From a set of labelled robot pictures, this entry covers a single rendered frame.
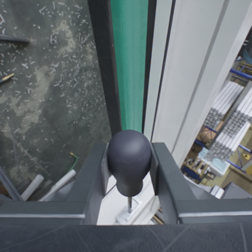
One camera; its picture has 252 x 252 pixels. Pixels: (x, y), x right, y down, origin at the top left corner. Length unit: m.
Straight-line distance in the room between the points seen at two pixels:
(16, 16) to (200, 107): 0.95
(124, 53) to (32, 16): 0.93
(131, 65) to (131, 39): 0.03
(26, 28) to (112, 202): 0.94
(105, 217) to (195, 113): 0.21
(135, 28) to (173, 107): 0.13
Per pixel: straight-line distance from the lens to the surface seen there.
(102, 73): 0.21
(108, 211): 0.32
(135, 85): 0.21
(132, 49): 0.18
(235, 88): 5.11
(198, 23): 0.20
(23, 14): 1.07
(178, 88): 0.24
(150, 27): 0.21
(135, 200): 0.31
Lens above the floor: 0.97
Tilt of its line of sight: 25 degrees down
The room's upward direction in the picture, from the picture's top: 125 degrees clockwise
